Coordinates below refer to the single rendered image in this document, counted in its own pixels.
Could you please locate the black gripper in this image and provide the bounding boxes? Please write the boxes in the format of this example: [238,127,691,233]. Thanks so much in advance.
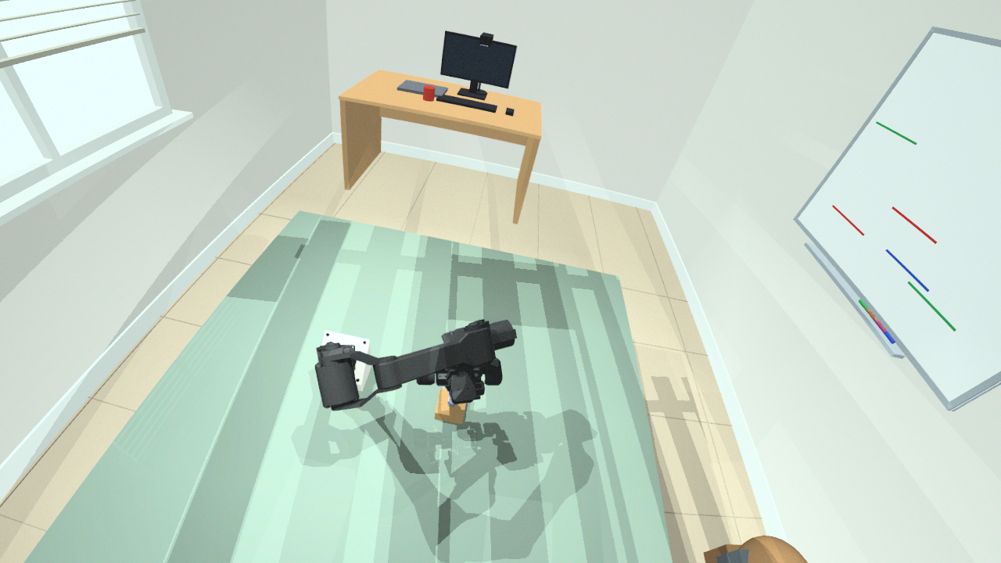
[416,357,503,391]

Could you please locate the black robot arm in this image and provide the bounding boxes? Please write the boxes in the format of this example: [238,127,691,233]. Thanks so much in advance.
[315,319,517,411]

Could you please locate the tan rectangular block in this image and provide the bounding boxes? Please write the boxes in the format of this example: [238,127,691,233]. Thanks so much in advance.
[434,388,466,424]

